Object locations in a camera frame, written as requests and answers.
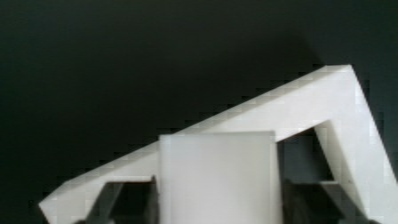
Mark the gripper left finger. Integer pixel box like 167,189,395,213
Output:
75,177,160,224

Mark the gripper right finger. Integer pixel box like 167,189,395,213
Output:
283,180,377,224

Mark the white stool leg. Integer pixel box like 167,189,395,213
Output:
158,132,283,224

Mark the white U-shaped wall fence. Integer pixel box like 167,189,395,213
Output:
39,65,398,224

